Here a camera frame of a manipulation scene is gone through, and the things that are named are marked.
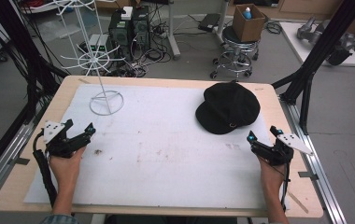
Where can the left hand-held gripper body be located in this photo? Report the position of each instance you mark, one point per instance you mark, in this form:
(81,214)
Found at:
(61,147)

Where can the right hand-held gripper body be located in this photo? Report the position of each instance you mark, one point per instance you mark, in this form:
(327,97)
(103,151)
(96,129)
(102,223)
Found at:
(281,151)

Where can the person's left hand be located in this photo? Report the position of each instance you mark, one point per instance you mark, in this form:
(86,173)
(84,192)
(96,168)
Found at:
(66,166)

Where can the person's right hand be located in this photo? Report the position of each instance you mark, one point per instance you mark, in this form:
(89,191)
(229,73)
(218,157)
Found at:
(270,174)

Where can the black cap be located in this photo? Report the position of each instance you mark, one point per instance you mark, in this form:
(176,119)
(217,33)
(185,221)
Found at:
(228,107)

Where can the blue denim sleeve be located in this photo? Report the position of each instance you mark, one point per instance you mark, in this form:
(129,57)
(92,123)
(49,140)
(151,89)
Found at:
(59,219)

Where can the white foam mat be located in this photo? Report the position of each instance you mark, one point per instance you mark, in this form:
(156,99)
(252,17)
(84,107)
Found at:
(166,149)

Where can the black rolling stool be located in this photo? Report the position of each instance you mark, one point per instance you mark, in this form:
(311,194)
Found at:
(236,53)

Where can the white device with green lights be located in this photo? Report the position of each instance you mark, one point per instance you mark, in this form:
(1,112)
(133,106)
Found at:
(99,42)

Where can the white floor board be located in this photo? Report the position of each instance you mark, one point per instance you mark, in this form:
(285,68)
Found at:
(319,46)

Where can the black computer tower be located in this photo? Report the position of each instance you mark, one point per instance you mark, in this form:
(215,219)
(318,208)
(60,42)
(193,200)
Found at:
(141,28)
(119,32)

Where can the brown cardboard box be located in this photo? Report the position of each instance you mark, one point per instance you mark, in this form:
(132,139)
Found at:
(248,26)

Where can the blue bottle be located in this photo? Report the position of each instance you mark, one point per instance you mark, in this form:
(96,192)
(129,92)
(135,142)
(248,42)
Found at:
(247,13)

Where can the small white box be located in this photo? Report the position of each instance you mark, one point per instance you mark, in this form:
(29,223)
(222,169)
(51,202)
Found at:
(127,13)

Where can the black flat device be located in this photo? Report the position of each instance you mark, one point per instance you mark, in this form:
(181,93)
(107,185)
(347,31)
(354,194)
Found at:
(209,21)

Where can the grey metal desk leg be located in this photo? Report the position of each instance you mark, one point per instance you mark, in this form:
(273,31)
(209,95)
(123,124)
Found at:
(172,31)

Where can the aluminium rail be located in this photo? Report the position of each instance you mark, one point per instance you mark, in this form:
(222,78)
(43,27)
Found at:
(1,161)
(319,174)

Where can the black metal frame post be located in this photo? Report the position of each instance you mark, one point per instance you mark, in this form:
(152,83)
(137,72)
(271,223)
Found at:
(29,53)
(319,59)

